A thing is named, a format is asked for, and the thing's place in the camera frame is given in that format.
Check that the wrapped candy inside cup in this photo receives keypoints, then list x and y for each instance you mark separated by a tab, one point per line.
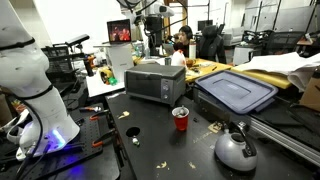
177	114

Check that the yellow crumb streak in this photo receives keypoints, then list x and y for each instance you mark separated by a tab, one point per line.
201	136

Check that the small green object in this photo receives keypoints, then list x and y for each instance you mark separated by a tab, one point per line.
113	81

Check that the green white candy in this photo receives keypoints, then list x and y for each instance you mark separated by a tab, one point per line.
135	141
183	110

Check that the white laptop stand box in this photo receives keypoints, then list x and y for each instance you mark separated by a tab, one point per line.
120	61

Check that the black monitor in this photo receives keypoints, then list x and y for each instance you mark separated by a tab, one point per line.
205	25

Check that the brown cardboard box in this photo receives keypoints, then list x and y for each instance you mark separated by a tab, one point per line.
311	95

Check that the grey kettle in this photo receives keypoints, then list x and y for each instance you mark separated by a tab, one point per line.
233	151

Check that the pale torn tape scrap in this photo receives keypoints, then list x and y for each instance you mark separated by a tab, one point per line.
124	115

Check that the small grey can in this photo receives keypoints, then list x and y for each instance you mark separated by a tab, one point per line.
167	61

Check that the large yellow crumb scrap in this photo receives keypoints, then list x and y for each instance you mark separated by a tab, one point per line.
161	164

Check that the laptop screen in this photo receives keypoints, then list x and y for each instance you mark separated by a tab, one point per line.
119	31

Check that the black optical breadboard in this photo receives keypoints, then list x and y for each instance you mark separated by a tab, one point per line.
83	133

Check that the red plastic cup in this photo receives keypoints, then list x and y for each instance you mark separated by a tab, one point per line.
181	123

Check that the small yellow crumb scrap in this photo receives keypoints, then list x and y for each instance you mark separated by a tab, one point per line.
191	165

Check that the yellow tape roll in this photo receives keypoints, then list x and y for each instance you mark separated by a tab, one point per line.
105	74

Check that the yellow table top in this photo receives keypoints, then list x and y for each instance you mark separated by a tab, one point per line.
266	78

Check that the white cylinder bottle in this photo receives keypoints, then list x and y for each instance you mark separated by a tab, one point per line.
192	50

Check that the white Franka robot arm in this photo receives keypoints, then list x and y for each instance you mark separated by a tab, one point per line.
20	66

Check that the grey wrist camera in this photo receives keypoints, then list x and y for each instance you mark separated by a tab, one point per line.
165	10

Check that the aluminium profile rail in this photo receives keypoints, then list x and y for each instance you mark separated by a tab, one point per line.
283	138

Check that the white flat board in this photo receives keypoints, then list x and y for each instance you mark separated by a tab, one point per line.
100	88

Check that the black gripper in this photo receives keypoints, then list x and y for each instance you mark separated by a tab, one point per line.
154	30

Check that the white paper sheets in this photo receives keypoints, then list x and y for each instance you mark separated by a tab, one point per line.
276	63

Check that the orange black power drill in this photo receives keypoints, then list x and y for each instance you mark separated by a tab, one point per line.
89	65

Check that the blue plastic bin lid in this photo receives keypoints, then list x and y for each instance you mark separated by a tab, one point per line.
233	91

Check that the black office chair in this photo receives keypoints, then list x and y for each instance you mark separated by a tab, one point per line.
211	45

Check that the grey toaster oven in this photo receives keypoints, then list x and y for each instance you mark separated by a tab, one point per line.
146	83

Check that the black mesh chair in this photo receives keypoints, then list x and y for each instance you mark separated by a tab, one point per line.
280	41

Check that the seated person dark hair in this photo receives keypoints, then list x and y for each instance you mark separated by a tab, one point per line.
185	35

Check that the black orange bar clamp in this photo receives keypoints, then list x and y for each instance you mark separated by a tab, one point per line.
99	115
103	137
90	109

